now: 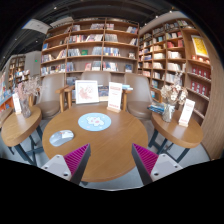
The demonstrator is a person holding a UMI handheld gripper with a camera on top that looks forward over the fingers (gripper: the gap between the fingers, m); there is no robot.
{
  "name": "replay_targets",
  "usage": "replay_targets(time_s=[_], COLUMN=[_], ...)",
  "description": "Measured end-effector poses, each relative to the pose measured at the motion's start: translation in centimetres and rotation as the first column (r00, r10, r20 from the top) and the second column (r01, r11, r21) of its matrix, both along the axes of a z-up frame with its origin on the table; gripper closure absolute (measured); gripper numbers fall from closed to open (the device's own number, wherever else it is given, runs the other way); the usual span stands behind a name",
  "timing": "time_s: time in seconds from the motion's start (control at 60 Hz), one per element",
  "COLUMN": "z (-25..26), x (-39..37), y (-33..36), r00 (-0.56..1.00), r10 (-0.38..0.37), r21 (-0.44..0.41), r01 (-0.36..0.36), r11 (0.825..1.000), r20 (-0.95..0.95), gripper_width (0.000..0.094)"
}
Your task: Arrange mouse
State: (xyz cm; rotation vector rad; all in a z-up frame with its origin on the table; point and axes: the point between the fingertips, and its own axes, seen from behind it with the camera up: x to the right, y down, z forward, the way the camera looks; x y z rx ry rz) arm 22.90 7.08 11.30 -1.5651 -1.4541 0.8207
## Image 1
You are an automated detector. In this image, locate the glass vase with dried flowers right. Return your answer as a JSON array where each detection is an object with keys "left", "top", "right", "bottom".
[{"left": 161, "top": 73, "right": 188, "bottom": 122}]

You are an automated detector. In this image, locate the round wooden right side table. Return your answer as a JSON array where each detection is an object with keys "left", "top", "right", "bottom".
[{"left": 148, "top": 111, "right": 203, "bottom": 163}]

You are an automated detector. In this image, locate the large wooden bookshelf centre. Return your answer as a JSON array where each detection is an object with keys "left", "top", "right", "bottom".
[{"left": 40, "top": 17, "right": 139, "bottom": 77}]

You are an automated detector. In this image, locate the framed pink picture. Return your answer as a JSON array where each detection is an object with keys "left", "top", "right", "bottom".
[{"left": 75, "top": 80, "right": 99, "bottom": 104}]

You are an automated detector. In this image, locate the round wooden table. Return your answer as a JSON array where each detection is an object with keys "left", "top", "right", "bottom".
[
  {"left": 42, "top": 104, "right": 148, "bottom": 182},
  {"left": 148, "top": 111, "right": 203, "bottom": 163},
  {"left": 1, "top": 106, "right": 43, "bottom": 166}
]

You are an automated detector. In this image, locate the white sign card left table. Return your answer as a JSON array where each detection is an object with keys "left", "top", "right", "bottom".
[{"left": 12, "top": 93, "right": 22, "bottom": 114}]

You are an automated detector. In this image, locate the white standing sign card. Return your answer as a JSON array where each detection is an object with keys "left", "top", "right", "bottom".
[{"left": 107, "top": 82, "right": 122, "bottom": 113}]

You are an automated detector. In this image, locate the distant wooden bookshelf left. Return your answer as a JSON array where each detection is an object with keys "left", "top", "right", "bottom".
[{"left": 8, "top": 55, "right": 30, "bottom": 89}]

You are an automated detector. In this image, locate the wooden bookshelf right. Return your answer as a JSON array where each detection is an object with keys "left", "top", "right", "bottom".
[{"left": 139, "top": 18, "right": 211, "bottom": 124}]

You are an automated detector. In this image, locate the round light blue mouse pad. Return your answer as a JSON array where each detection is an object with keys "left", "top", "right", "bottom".
[{"left": 78, "top": 112, "right": 112, "bottom": 132}]

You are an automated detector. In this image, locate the beige armchair left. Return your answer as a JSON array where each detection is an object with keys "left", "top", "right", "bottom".
[{"left": 37, "top": 73, "right": 67, "bottom": 120}]

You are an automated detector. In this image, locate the beige armchair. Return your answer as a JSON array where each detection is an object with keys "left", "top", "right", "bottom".
[
  {"left": 81, "top": 71, "right": 111, "bottom": 86},
  {"left": 121, "top": 72, "right": 158, "bottom": 121},
  {"left": 37, "top": 73, "right": 67, "bottom": 120}
]

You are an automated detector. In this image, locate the beige armchair right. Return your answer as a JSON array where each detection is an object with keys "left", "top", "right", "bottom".
[{"left": 121, "top": 72, "right": 158, "bottom": 121}]

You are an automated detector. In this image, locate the round wooden centre table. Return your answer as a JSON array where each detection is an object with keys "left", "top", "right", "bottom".
[{"left": 42, "top": 104, "right": 148, "bottom": 182}]

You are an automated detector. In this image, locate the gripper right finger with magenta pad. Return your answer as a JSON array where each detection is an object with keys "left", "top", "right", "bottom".
[{"left": 132, "top": 143, "right": 182, "bottom": 185}]

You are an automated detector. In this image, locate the glass vase with dried flowers left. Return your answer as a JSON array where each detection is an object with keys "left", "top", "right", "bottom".
[{"left": 14, "top": 77, "right": 41, "bottom": 118}]

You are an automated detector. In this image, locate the white sign card table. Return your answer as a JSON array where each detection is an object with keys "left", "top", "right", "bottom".
[
  {"left": 12, "top": 93, "right": 22, "bottom": 114},
  {"left": 179, "top": 99, "right": 195, "bottom": 127}
]

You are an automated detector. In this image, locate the yellow framed poster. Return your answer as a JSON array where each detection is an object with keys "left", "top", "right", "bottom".
[{"left": 191, "top": 35, "right": 209, "bottom": 57}]

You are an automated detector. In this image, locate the glass vase with dried flowers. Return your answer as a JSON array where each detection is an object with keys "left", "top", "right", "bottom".
[
  {"left": 14, "top": 77, "right": 41, "bottom": 118},
  {"left": 161, "top": 73, "right": 188, "bottom": 122}
]

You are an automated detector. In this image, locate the white sign card right table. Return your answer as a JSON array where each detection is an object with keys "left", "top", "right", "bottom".
[{"left": 179, "top": 99, "right": 195, "bottom": 127}]

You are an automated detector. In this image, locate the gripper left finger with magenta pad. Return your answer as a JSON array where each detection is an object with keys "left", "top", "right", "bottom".
[{"left": 42, "top": 144, "right": 91, "bottom": 185}]

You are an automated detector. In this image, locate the round wooden left side table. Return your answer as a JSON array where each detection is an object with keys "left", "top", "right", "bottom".
[{"left": 1, "top": 106, "right": 43, "bottom": 166}]

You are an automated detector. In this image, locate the beige armchair middle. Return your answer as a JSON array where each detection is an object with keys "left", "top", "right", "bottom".
[{"left": 81, "top": 71, "right": 111, "bottom": 86}]

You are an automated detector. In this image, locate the stack of books on right table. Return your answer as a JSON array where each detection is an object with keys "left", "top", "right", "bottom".
[{"left": 148, "top": 102, "right": 165, "bottom": 114}]

